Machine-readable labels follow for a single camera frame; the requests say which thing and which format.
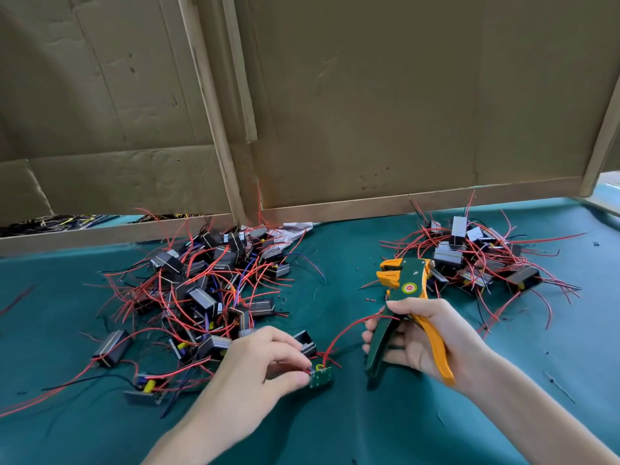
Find person's left hand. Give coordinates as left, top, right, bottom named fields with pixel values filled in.
left=196, top=325, right=314, bottom=442

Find person's right hand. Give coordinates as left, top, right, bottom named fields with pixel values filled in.
left=361, top=297, right=492, bottom=395

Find orange green wire strippers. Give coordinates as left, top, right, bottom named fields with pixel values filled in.
left=365, top=257, right=455, bottom=386

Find transformer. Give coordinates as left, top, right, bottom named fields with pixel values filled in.
left=291, top=303, right=389, bottom=391

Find pile of wired transformers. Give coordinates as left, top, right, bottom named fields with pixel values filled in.
left=363, top=193, right=587, bottom=335
left=0, top=208, right=326, bottom=408

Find person's right forearm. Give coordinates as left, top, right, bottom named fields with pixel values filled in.
left=470, top=355, right=620, bottom=465

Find flat grey board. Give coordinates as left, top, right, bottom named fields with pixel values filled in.
left=586, top=179, right=620, bottom=217

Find smooth brown cardboard panel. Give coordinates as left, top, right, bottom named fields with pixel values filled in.
left=237, top=0, right=620, bottom=209

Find thin wooden strip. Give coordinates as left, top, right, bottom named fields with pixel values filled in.
left=223, top=0, right=260, bottom=144

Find creased brown cardboard panel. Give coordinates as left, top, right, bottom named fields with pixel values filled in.
left=0, top=0, right=234, bottom=227

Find long wooden bottom rail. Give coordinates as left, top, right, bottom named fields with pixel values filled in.
left=262, top=177, right=584, bottom=225

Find short wooden bottom rail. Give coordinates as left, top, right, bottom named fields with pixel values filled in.
left=0, top=214, right=238, bottom=258

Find heap of black cables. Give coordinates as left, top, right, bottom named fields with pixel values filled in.
left=0, top=212, right=200, bottom=238

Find wooden corner post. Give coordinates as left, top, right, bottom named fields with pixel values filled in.
left=579, top=77, right=620, bottom=198

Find wide wooden post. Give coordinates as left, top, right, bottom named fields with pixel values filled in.
left=177, top=0, right=253, bottom=223

